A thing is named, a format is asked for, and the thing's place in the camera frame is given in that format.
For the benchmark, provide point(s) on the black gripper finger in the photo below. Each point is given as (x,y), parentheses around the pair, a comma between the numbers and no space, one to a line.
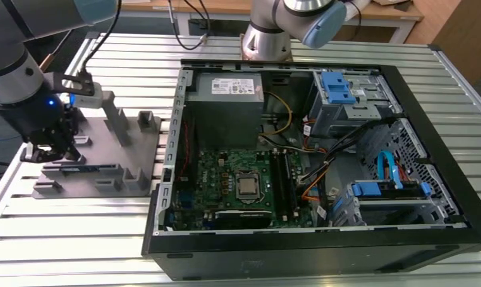
(40,154)
(72,151)

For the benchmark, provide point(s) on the blue RAM stick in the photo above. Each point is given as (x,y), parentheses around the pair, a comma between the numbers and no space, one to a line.
(83,169)

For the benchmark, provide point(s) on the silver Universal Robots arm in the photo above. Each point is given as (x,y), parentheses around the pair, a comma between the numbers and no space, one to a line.
(8,74)

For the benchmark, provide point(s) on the black RAM slot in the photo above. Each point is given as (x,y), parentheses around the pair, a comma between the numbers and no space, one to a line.
(277,185)

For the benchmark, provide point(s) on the grey parts rack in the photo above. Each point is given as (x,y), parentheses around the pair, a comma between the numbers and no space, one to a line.
(105,146)

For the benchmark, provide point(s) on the green motherboard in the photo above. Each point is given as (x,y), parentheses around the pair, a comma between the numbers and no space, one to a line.
(217,179)

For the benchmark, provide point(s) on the grey power supply unit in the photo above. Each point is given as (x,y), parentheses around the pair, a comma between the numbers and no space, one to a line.
(225,119)

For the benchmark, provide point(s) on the silver CPU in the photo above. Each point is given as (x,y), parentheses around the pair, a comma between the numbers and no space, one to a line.
(247,186)

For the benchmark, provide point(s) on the black graphics card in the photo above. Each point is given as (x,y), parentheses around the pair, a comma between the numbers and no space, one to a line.
(245,217)

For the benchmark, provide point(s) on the CPU socket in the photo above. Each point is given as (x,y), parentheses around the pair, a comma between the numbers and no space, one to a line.
(265,185)

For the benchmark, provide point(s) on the black open PC case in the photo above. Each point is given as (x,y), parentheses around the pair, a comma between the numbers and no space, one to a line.
(305,257)

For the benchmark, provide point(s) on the blue drive bay latch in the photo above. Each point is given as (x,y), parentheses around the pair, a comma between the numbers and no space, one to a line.
(335,88)

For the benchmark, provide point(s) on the metal drive cage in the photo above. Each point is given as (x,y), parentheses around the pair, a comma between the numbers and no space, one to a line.
(364,113)

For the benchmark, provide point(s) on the hard disk in blue carrier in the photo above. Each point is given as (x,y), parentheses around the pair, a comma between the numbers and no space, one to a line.
(374,190)

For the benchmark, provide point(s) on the metal disk bay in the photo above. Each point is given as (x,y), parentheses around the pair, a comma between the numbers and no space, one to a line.
(396,206)

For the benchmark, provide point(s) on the wooden cabinet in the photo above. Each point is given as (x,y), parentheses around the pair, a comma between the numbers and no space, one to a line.
(464,39)

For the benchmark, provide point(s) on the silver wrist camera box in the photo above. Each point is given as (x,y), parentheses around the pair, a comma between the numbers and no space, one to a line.
(87,100)

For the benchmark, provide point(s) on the wooden desk white frame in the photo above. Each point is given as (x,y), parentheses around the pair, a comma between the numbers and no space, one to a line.
(153,6)
(388,13)

